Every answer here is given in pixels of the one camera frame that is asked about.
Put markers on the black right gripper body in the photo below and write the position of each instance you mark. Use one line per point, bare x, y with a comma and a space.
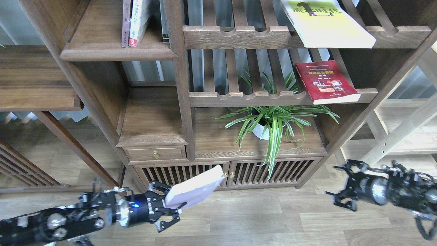
366, 187

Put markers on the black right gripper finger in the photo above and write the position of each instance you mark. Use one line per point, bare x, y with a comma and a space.
347, 167
351, 205

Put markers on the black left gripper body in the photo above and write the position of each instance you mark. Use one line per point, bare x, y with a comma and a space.
134, 210

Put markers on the pale lavender white book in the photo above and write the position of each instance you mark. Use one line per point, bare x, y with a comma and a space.
195, 190

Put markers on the yellow green cover book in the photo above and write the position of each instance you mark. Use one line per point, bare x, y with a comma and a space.
324, 24

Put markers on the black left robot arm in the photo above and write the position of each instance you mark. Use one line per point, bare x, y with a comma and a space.
76, 222

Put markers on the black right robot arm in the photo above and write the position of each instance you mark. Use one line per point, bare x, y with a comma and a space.
405, 188

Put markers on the light wooden shelf rack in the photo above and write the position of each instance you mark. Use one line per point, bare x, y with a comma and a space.
405, 121

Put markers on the brass drawer knob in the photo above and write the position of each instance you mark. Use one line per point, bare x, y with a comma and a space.
156, 155

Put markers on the red cover book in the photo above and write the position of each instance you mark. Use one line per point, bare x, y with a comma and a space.
325, 83

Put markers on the green spider plant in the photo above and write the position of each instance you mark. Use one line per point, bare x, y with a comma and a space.
293, 129

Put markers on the white plant pot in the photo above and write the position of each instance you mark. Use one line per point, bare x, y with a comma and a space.
266, 123

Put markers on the dark wooden bookshelf cabinet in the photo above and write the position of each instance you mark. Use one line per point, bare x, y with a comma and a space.
165, 97

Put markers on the white red upright book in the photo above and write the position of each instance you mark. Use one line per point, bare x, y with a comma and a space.
141, 13

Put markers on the dark thin upright book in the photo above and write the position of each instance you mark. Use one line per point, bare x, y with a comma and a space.
165, 34

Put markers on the brown spine upright book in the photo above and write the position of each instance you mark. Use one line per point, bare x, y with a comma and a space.
126, 20

